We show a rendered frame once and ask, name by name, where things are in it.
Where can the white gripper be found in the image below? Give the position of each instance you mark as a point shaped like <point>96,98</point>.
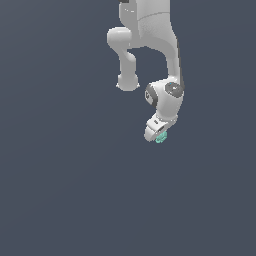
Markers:
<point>157,126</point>

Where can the small teal object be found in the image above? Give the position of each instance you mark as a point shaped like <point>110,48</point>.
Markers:
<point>161,137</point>

